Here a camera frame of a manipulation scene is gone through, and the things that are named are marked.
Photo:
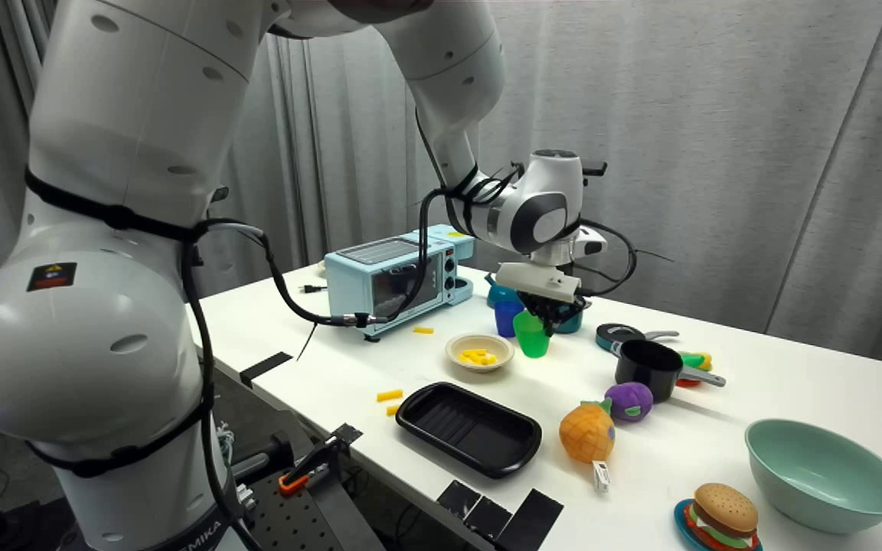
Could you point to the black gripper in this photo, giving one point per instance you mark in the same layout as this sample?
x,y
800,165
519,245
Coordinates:
x,y
557,305

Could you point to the light green plastic cup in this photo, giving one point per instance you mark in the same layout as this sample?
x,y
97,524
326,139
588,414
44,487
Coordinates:
x,y
535,339

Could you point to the single yellow toy fry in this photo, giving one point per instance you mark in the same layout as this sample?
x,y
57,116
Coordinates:
x,y
391,396
394,412
424,327

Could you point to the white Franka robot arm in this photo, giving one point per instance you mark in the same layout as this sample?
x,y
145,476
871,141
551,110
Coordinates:
x,y
106,339

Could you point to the blue plastic cup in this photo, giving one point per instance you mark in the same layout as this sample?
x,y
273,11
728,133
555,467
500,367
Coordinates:
x,y
505,323

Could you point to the white plate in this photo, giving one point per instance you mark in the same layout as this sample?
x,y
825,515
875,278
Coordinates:
x,y
457,358

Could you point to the small blue plate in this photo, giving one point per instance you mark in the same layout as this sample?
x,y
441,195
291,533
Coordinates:
x,y
678,521

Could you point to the grey perforated mounting plate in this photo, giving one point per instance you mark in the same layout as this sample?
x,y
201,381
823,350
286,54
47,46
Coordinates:
x,y
297,524

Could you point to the teal toy pot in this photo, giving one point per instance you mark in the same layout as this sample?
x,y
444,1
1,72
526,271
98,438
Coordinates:
x,y
562,327

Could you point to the small black frying pan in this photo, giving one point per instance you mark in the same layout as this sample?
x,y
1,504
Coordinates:
x,y
617,334

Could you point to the purple plush eggplant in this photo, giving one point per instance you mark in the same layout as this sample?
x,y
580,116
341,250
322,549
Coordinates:
x,y
628,403

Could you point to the orange plush fruit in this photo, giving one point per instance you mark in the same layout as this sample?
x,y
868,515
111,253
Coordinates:
x,y
587,433

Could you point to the black rectangular tray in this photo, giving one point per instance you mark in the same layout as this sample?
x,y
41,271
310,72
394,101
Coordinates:
x,y
467,426

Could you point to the green yellow toy vegetable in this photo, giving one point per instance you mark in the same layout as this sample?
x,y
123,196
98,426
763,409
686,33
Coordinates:
x,y
698,362

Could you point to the light blue toaster oven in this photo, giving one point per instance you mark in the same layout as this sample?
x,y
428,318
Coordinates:
x,y
399,278

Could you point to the black tape patch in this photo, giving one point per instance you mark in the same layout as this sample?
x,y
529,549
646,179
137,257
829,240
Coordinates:
x,y
265,367
489,518
457,497
530,521

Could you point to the toy burger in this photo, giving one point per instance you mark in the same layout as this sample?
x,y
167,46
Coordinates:
x,y
725,515

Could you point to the grey curtain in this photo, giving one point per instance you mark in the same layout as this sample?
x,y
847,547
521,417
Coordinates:
x,y
768,154

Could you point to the teal bowl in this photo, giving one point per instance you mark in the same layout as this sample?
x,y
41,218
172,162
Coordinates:
x,y
825,479

